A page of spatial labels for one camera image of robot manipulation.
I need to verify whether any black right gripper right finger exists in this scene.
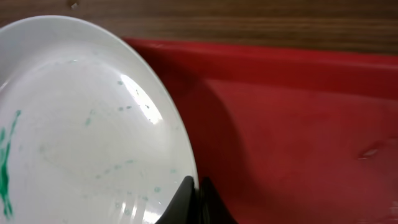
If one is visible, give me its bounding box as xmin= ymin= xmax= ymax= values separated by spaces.
xmin=198 ymin=177 xmax=238 ymax=224

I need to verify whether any white plate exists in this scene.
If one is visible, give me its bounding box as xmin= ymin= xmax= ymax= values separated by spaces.
xmin=1 ymin=16 xmax=198 ymax=223

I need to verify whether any red plastic tray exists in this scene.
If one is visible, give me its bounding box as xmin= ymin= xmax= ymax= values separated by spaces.
xmin=128 ymin=39 xmax=397 ymax=223

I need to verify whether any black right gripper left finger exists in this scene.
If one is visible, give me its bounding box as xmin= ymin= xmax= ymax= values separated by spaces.
xmin=155 ymin=176 xmax=197 ymax=224

